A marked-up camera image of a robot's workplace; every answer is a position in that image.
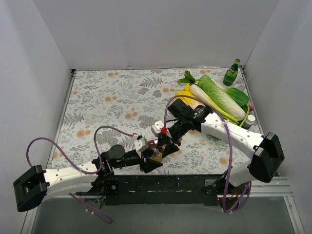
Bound red weekly pill organizer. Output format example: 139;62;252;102
148;139;158;148

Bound clear pill bottle yellow pills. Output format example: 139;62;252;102
150;146;164;162

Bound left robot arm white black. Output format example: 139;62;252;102
13;145;163;212

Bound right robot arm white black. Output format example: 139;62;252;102
151;99;285;194

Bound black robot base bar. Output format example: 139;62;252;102
88;175;224;206

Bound yellow napa cabbage toy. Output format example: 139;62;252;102
174;83;204;109

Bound white daikon radish toy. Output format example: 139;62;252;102
177;70;212;103

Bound floral tablecloth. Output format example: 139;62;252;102
48;68;248;175

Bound green napa cabbage toy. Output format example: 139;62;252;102
196;75;250;121

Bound green plastic basket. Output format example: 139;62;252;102
175;102;251;140

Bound green glass bottle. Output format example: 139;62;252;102
223;58;240;86

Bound pink radish toy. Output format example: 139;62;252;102
248;101;254;111

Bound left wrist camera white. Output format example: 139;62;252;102
134;136;149;153

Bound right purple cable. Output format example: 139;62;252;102
163;95;252;214

